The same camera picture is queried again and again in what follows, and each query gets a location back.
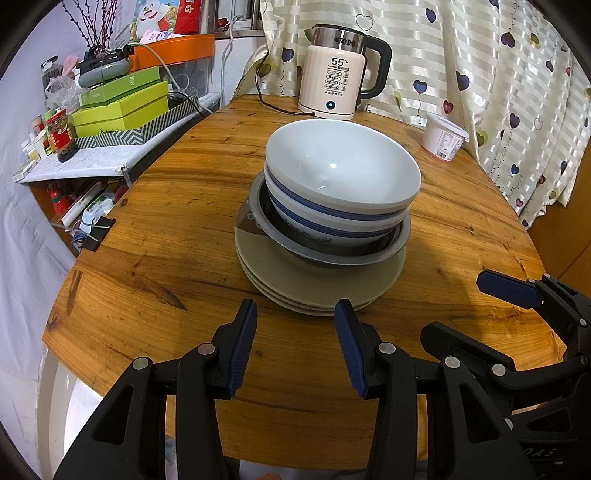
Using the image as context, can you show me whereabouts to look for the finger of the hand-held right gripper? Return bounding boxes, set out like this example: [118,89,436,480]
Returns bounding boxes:
[419,320,579,394]
[476,270,591,332]

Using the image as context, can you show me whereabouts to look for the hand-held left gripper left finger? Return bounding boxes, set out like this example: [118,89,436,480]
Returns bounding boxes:
[53,298,258,480]

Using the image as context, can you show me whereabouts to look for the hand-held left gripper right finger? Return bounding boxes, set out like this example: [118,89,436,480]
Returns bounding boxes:
[335,298,539,480]

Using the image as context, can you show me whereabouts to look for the grey-green plate blue motif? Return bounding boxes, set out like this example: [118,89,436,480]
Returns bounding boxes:
[234,203,407,297]
[238,258,399,309]
[257,285,378,317]

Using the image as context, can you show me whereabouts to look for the stainless steel bowl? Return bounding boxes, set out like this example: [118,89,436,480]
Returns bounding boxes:
[247,178,411,267]

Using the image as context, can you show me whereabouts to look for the white bowl blue stripe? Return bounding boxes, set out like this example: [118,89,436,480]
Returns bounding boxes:
[264,166,411,250]
[264,119,422,223]

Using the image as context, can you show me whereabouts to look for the brown wooden cabinet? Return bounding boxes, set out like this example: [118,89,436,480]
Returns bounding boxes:
[526,60,591,296]

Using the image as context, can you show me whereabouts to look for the white plastic tub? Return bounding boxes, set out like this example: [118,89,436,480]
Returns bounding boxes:
[420,112,471,163]

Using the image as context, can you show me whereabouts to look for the black binder clips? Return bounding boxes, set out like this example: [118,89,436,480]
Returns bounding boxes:
[75,216,117,253]

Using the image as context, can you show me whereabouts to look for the white table leg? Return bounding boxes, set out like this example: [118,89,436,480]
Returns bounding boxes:
[36,348,108,480]

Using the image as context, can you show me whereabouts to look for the heart print curtain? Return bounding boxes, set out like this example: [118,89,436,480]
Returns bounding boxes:
[231,0,583,230]

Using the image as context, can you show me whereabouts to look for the white roll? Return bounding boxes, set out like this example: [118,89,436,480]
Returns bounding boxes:
[59,181,101,228]

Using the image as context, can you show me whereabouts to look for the small red bottle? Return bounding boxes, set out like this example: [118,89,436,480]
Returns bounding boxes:
[47,185,71,214]

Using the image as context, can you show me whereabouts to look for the chevron pattern box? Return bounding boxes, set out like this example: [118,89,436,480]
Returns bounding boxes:
[75,96,205,149]

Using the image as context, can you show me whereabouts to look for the white shelf board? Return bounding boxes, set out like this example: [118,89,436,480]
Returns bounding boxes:
[13,147,154,184]

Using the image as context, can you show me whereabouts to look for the lime green box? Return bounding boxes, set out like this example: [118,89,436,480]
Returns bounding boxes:
[71,80,170,138]

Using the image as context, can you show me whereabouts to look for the cream electric kettle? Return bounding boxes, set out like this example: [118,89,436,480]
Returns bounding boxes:
[297,24,393,121]

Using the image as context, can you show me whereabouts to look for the dark green flat box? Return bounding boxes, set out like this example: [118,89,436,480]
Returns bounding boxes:
[78,66,161,107]

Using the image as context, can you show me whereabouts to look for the small bottles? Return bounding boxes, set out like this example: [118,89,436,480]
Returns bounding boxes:
[20,116,52,163]

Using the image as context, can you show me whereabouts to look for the clear box orange lid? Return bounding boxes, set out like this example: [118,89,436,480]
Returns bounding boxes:
[134,33,217,100]

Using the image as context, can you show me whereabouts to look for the grey handheld device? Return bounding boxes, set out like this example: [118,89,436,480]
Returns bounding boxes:
[76,55,133,89]

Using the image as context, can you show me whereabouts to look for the black device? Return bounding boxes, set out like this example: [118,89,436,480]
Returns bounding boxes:
[75,44,136,70]

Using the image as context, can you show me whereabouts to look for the dark glass jar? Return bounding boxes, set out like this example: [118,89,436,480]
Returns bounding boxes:
[41,56,64,101]

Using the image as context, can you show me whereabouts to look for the red snack bag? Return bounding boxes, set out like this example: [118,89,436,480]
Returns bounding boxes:
[174,0,205,36]

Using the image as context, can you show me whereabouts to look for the cartoon print snack bag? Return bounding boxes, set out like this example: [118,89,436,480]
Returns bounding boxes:
[130,0,179,37]

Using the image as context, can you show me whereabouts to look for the purple bud branches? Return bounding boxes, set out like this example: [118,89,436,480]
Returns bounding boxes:
[66,0,117,52]

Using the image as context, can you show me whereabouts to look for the black kettle power cable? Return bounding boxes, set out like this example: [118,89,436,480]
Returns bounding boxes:
[254,44,305,115]

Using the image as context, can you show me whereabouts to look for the white wall power cable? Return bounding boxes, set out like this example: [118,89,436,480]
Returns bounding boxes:
[220,14,244,108]

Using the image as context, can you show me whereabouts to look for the white charging cable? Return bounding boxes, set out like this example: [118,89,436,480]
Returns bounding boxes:
[134,42,185,100]

